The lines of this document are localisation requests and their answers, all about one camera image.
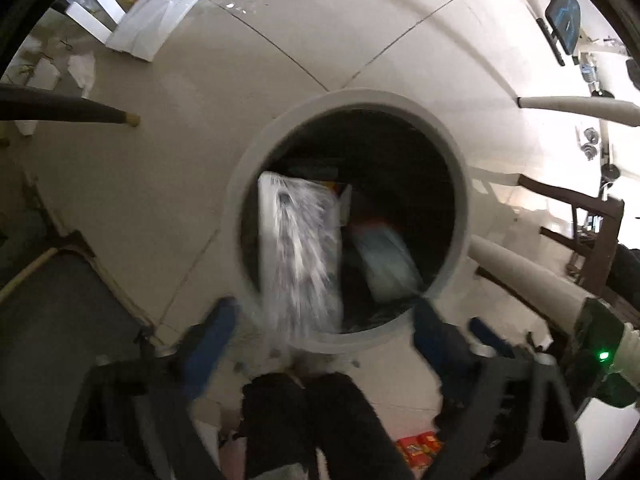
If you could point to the black table leg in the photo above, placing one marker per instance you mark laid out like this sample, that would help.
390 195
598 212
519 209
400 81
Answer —
60 109

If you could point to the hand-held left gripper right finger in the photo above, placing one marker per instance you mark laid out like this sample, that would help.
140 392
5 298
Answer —
434 336

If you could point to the grey round trash bin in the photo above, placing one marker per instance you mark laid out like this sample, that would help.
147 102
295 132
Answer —
350 102

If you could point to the brown wooden chair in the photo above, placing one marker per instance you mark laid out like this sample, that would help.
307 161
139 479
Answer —
602 240

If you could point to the person's left leg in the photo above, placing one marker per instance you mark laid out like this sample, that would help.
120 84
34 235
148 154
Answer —
277 425

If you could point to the black bar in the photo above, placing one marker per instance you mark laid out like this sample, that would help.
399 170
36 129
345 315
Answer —
550 40

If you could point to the dark tablet screen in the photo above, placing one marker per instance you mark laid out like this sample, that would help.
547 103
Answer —
564 12

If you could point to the red snack packet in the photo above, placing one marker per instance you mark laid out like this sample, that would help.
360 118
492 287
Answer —
419 450

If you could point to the person's right leg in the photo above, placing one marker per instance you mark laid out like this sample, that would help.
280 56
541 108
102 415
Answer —
350 425

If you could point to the wooden stick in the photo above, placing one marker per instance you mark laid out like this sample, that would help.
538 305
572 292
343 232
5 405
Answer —
27 274

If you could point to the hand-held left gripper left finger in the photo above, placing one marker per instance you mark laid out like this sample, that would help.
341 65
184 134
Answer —
211 340

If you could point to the large white foam board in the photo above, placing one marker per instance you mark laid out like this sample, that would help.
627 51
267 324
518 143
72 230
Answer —
165 5

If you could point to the light blue packet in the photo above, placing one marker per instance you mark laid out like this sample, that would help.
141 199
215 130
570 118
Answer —
387 260

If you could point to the person's leg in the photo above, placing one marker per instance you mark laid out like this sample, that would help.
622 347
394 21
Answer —
277 425
350 425

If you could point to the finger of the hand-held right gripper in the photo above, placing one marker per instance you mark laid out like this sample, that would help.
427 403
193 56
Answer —
484 332

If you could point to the white paper scrap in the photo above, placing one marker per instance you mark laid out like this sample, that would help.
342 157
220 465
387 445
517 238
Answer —
44 74
82 72

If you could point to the person's right forearm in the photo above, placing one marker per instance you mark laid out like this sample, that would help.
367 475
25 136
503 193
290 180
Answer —
627 352

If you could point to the dark grey floor mat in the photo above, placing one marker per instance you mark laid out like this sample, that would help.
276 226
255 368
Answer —
55 350

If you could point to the white table leg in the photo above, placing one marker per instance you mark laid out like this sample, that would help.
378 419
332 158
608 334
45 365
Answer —
575 106
525 275

